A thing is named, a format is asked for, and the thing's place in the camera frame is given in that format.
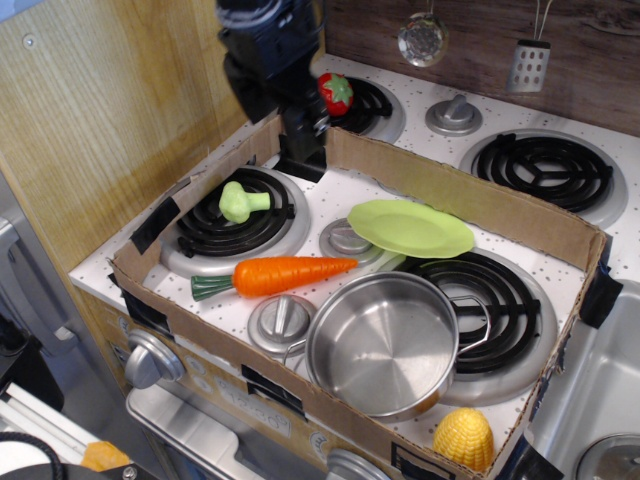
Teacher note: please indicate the front left black burner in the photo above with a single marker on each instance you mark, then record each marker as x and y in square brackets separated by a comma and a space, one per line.
[205, 231]

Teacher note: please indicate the silver oven door handle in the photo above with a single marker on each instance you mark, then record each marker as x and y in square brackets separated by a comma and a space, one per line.
[205, 444]

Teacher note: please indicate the hanging metal strainer ladle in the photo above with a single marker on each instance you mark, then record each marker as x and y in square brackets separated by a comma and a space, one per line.
[423, 39]

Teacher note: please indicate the green toy broccoli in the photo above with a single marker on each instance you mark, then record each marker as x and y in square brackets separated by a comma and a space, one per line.
[236, 205]

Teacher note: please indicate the front right black burner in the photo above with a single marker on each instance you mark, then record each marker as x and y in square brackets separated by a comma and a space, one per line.
[513, 310]

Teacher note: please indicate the silver stovetop knob front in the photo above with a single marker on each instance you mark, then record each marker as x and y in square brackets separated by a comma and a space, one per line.
[279, 325]

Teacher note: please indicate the black burner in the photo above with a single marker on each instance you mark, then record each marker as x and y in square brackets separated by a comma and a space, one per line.
[370, 110]
[560, 171]
[205, 231]
[513, 310]

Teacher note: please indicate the silver stovetop knob back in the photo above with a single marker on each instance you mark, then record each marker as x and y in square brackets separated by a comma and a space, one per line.
[455, 117]

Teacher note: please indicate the light green toy plate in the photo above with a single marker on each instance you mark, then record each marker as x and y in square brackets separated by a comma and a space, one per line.
[411, 229]

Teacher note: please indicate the stainless steel sink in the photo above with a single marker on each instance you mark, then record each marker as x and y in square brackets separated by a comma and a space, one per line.
[587, 425]

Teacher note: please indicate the silver stovetop knob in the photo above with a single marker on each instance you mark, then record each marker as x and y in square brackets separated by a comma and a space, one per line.
[455, 117]
[279, 325]
[339, 239]

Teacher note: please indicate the orange object bottom left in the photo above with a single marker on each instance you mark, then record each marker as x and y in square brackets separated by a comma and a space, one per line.
[101, 456]

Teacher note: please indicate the silver oven front knob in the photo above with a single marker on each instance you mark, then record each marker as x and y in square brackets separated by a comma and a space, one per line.
[151, 361]

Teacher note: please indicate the yellow toy corn cob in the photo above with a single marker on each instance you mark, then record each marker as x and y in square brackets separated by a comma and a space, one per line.
[465, 436]

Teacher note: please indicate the red toy strawberry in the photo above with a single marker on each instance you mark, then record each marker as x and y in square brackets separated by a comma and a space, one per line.
[337, 93]

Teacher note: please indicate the back right black burner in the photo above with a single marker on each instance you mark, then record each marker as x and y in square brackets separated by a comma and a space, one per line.
[560, 171]

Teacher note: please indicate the back left black burner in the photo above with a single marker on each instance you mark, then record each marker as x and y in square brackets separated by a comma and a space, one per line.
[370, 110]

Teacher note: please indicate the stainless steel pan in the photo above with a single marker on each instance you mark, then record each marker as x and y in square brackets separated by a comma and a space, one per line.
[387, 344]

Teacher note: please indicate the silver stovetop knob middle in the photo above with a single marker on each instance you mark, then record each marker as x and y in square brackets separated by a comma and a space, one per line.
[339, 239]

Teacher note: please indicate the orange toy carrot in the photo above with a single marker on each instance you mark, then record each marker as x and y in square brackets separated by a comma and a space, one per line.
[260, 277]

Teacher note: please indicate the silver oven knob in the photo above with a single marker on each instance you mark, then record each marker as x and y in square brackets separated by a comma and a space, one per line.
[151, 361]
[345, 465]

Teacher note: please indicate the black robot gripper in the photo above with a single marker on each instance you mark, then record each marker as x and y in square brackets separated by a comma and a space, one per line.
[269, 49]

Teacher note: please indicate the hanging metal grater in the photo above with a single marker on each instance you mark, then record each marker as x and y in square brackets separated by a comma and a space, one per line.
[529, 66]

